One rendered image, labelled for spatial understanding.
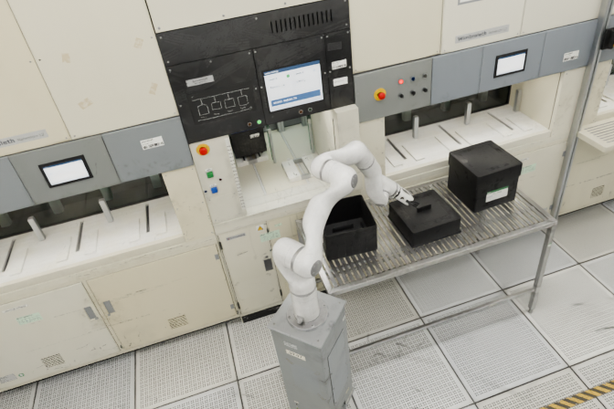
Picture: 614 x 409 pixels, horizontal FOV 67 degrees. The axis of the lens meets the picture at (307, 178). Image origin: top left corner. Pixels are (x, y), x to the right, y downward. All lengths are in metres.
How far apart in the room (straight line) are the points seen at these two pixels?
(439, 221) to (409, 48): 0.91
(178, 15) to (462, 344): 2.39
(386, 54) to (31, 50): 1.59
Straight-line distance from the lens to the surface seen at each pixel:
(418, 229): 2.49
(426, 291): 3.35
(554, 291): 3.52
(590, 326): 3.40
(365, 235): 2.42
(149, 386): 3.22
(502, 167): 2.72
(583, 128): 3.55
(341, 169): 1.91
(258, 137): 3.02
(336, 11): 2.31
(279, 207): 2.69
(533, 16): 2.91
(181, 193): 2.53
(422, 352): 3.06
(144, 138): 2.35
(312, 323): 2.22
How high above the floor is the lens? 2.53
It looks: 35 degrees down
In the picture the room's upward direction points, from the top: 8 degrees counter-clockwise
